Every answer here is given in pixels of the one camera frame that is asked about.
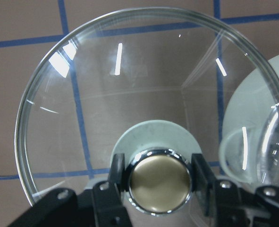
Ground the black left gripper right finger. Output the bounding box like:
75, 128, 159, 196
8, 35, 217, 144
190, 153, 279, 227

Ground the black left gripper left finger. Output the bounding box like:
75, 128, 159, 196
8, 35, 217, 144
10, 153, 132, 227

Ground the glass pot lid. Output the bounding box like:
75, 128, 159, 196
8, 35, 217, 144
15, 7, 279, 204

